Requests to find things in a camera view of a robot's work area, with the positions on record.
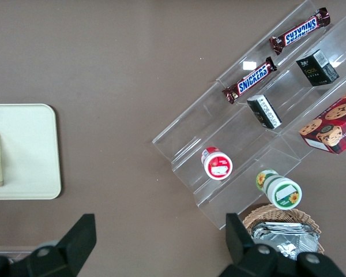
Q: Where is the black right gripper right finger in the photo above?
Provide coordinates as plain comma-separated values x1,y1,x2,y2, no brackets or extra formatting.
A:
219,212,280,277

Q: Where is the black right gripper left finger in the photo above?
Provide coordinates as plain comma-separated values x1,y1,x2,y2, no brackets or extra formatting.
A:
17,213,97,277

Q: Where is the light tan wicker basket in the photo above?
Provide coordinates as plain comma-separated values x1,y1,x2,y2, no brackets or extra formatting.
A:
242,203,325,262

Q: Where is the beige plastic tray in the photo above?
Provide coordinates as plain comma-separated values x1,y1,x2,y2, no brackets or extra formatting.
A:
0,103,62,200

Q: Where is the aluminium foil container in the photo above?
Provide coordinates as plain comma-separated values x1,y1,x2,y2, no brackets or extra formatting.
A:
250,221,320,261

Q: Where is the green lid yogurt cup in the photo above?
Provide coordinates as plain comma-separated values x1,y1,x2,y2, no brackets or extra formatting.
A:
255,169,303,209

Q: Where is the red lid yogurt cup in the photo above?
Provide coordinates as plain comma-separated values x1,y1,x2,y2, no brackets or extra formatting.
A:
201,146,234,180

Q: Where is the clear acrylic stepped stand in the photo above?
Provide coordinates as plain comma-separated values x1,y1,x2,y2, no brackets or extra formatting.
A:
152,77,303,231
217,0,346,163

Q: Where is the small black carton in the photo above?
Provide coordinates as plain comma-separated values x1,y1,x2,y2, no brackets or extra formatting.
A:
295,48,340,87
246,94,283,130

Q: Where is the red tartan cookie box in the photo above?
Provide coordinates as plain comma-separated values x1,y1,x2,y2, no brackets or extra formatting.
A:
299,85,346,155

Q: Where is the snickers chocolate bar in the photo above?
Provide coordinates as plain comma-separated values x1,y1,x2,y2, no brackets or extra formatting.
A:
269,8,332,56
221,56,278,105

